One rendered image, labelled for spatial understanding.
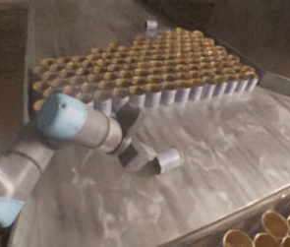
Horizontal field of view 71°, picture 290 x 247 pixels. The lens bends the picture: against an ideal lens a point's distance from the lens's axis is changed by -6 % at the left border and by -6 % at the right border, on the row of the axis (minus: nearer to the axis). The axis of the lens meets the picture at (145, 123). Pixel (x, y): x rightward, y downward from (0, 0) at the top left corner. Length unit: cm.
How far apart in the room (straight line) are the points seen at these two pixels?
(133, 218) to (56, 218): 20
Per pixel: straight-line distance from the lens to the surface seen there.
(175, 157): 67
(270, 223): 68
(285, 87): 136
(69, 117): 36
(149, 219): 62
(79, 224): 61
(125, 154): 47
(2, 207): 38
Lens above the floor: 164
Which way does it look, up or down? 43 degrees down
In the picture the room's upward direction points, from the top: 9 degrees clockwise
